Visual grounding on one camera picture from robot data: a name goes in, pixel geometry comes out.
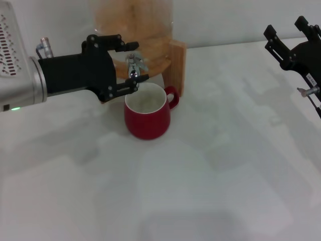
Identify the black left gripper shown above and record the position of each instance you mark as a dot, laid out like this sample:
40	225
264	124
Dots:
82	72

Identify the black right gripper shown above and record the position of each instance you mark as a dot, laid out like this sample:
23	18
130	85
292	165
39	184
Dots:
311	60

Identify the chrome faucet tap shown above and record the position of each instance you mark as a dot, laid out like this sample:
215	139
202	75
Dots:
132	67

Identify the red cup white inside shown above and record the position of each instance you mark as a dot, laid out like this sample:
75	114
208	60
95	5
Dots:
148	125

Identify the glass beverage dispenser jar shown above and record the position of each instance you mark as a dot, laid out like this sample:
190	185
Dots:
145	22

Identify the wooden dispenser stand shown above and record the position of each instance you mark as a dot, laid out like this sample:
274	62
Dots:
178	65

